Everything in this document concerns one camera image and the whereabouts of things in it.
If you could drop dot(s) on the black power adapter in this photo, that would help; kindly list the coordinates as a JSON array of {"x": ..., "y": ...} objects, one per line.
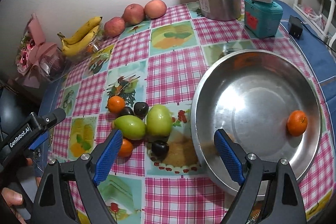
[{"x": 295, "y": 27}]

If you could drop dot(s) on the person's left hand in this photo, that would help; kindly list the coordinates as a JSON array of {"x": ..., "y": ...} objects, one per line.
[{"x": 13, "y": 198}]

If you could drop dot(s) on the red apple left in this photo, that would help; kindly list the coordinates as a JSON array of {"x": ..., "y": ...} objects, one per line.
[{"x": 114, "y": 27}]

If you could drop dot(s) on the red apple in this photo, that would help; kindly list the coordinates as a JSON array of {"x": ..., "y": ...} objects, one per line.
[
  {"x": 114, "y": 27},
  {"x": 155, "y": 9},
  {"x": 133, "y": 14}
]

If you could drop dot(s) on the teal plastic box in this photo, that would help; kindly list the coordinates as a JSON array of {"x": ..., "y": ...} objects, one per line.
[{"x": 262, "y": 18}]

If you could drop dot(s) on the red apple middle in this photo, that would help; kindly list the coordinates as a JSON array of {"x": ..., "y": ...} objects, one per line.
[{"x": 133, "y": 14}]

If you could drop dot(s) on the large steel bowl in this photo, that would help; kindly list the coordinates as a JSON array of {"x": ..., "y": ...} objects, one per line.
[{"x": 250, "y": 94}]

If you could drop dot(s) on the dark plum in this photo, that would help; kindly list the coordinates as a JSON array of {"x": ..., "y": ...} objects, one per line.
[
  {"x": 159, "y": 148},
  {"x": 126, "y": 111},
  {"x": 141, "y": 109}
]

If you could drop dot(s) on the small green mango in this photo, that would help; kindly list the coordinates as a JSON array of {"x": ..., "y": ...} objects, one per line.
[{"x": 131, "y": 127}]

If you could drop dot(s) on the pink flower bouquet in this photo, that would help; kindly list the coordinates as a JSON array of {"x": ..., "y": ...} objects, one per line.
[{"x": 37, "y": 60}]

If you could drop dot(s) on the large green mango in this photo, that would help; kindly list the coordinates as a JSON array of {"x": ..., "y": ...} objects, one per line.
[{"x": 159, "y": 122}]

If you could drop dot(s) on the orange tangerine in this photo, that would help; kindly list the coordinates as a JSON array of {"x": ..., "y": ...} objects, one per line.
[
  {"x": 115, "y": 104},
  {"x": 297, "y": 123},
  {"x": 126, "y": 149}
]

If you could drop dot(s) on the pink checkered fruit tablecloth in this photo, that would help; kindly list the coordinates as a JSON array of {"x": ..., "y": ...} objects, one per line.
[{"x": 194, "y": 198}]

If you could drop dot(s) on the red apple right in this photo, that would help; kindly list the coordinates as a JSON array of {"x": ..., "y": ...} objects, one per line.
[{"x": 155, "y": 9}]

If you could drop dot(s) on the clear plastic fruit container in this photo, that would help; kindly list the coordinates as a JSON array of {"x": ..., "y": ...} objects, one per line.
[{"x": 90, "y": 44}]

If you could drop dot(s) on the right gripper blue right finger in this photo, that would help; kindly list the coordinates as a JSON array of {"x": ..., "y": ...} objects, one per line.
[{"x": 246, "y": 169}]

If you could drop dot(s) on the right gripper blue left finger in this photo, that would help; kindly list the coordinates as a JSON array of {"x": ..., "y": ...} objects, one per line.
[{"x": 90, "y": 169}]

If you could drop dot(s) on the white shelf rack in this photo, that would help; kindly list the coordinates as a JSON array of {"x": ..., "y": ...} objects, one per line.
[{"x": 319, "y": 15}]

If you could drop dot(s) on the yellow banana bunch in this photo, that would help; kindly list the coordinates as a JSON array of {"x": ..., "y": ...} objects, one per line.
[{"x": 82, "y": 31}]

